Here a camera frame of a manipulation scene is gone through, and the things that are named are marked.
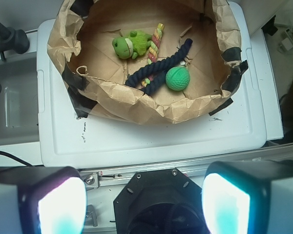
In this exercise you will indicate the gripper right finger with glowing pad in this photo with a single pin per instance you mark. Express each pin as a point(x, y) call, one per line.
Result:
point(249, 197)

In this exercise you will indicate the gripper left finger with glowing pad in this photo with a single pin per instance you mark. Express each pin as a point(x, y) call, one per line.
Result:
point(41, 200)

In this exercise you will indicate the green dimpled rubber ball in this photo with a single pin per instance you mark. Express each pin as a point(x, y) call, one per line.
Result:
point(177, 78)

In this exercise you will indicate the white plastic bin lid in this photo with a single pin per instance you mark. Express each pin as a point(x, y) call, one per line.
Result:
point(95, 142)

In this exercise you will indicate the clear plastic container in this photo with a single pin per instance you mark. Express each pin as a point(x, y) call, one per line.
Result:
point(19, 100)

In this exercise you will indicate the crumpled brown paper bag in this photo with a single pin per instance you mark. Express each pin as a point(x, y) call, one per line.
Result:
point(80, 47)

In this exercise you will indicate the white electrical connector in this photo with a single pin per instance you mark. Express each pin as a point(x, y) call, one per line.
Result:
point(286, 44)

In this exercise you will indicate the colourful twisted chew stick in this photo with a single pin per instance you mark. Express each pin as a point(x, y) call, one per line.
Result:
point(153, 52)

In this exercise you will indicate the green plush frog toy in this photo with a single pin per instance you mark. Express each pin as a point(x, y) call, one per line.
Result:
point(133, 45)

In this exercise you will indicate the aluminium frame rail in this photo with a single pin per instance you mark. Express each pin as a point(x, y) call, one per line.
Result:
point(98, 177)

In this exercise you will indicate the black octagonal mount plate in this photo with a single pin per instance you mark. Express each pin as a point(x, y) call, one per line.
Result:
point(160, 202)

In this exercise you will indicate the navy blue rope toy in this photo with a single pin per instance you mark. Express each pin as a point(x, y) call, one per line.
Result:
point(159, 69)

